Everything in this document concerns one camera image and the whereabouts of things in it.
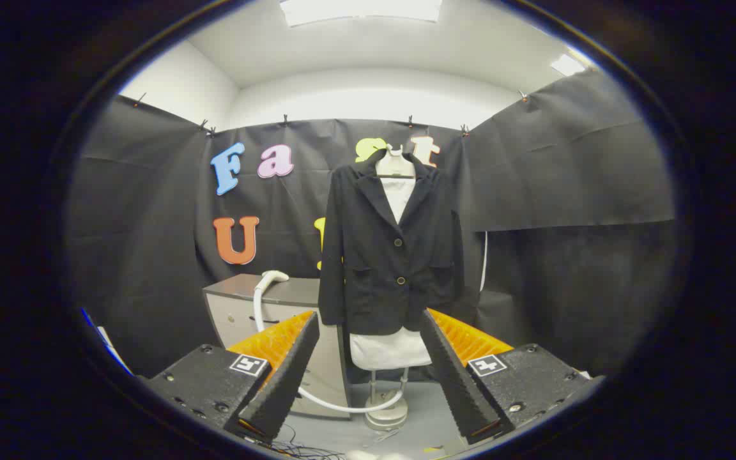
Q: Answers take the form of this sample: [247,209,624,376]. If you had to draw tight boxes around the black button jacket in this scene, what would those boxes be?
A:
[318,149,466,336]

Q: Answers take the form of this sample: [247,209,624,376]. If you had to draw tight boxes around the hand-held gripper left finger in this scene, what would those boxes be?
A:
[140,311,321,445]

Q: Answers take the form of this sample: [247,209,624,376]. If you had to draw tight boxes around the white mannequin torso stand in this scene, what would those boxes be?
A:
[349,144,434,431]

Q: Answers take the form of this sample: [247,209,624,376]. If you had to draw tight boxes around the white garment steamer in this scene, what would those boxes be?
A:
[253,270,407,414]

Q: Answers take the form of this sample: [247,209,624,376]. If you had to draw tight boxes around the large ceiling light panel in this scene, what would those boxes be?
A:
[280,0,443,27]

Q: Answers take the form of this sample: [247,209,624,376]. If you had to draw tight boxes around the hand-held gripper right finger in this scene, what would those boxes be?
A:
[420,309,605,446]

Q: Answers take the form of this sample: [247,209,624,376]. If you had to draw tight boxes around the small ceiling light panel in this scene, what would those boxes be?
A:
[550,54,587,77]

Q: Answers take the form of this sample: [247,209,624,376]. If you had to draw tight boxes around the white blue paper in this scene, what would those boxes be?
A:
[82,309,134,376]

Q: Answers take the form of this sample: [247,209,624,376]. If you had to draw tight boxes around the black backdrop cloth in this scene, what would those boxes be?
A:
[68,67,675,378]

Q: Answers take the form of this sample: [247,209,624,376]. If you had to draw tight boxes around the black floor cables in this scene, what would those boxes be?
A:
[275,423,346,459]

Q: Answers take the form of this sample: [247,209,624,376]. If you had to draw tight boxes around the grey drawer cabinet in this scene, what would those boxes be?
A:
[203,275,353,420]

